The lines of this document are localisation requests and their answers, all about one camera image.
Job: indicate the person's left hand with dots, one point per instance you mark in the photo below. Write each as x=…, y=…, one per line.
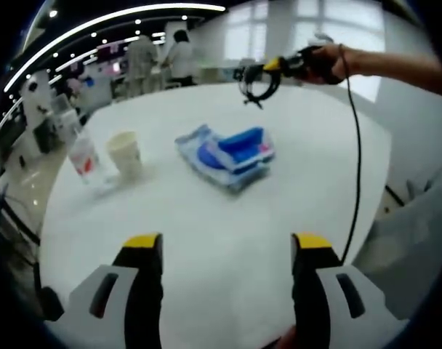
x=284, y=340

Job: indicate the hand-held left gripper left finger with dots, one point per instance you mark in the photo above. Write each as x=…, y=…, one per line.
x=144, y=291

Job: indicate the light blue wipes packet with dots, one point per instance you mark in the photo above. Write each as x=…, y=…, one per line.
x=203, y=160

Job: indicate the blue tissue pack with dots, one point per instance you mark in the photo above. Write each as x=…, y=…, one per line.
x=248, y=149

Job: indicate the white table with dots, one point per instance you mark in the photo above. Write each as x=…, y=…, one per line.
x=206, y=218

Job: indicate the person's right hand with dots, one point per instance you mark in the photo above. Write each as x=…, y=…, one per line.
x=328, y=63

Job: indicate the clear plastic bottle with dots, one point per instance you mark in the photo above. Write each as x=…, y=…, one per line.
x=84, y=156

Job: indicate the white paper cup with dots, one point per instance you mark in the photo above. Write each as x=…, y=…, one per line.
x=124, y=156

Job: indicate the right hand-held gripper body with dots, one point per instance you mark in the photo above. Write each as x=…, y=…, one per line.
x=302, y=62

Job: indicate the grey mesh office chair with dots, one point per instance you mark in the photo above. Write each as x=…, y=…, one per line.
x=406, y=236

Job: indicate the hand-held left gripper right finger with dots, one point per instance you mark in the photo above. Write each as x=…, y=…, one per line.
x=312, y=291

